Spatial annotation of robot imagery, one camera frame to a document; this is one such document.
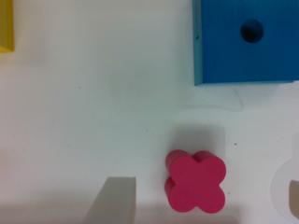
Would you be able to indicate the blue square block with hole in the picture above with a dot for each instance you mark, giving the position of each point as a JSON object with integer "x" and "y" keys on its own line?
{"x": 245, "y": 41}

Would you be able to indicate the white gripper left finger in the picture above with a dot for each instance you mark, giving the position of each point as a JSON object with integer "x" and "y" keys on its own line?
{"x": 115, "y": 202}

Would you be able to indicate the yellow square block with hole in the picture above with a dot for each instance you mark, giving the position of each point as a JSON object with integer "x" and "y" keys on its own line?
{"x": 6, "y": 26}

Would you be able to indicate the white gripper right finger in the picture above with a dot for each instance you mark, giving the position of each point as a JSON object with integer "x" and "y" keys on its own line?
{"x": 284, "y": 189}

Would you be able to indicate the pink flower block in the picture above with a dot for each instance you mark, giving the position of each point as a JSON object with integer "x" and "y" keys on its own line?
{"x": 195, "y": 181}

